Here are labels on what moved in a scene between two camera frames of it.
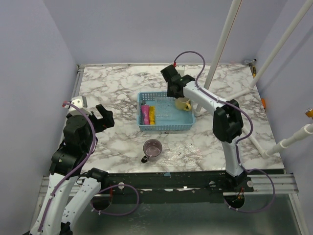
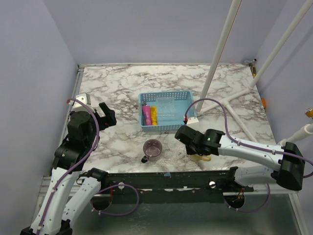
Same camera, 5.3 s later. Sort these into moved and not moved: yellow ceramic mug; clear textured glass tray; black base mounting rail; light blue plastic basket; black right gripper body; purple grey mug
Moved: yellow ceramic mug; black right gripper body
Not moved: light blue plastic basket; clear textured glass tray; purple grey mug; black base mounting rail
